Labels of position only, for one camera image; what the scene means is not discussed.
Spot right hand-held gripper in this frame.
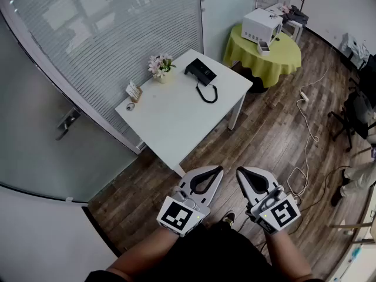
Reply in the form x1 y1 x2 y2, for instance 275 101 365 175
236 165 301 235

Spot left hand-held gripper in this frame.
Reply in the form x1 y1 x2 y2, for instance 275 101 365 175
156 165 225 238

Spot black desk telephone base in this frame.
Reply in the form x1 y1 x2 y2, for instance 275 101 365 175
187 58 218 85

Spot person's left forearm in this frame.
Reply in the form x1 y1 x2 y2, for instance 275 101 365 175
105 226 177 282

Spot person's right forearm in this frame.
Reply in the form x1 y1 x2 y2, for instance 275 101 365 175
266 229 313 282

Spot white rectangular table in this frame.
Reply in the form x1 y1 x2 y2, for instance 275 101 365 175
114 49 254 178

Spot black office chair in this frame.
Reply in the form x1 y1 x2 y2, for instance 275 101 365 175
327 89 376 153

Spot person's black clothing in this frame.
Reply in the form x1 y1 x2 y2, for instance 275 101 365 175
84 223 324 282

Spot wooden card holder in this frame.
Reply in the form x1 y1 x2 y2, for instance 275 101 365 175
125 80 144 103

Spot pink flowers in cream pot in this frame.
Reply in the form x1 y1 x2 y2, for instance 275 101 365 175
147 53 177 85

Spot round table with green cloth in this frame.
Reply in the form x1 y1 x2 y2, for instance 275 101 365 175
223 23 303 94

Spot white microwave oven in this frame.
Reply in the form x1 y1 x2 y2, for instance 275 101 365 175
241 8 284 44

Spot white side table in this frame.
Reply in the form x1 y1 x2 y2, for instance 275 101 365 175
264 4 305 45

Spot white jacket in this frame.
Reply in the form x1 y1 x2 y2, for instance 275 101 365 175
340 32 371 71

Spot pile of dark clothes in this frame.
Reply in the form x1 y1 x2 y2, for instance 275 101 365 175
281 5 310 25

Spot white floor cable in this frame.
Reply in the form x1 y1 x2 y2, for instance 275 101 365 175
286 46 333 206

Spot metal door handle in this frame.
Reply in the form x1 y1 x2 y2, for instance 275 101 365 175
55 107 82 142

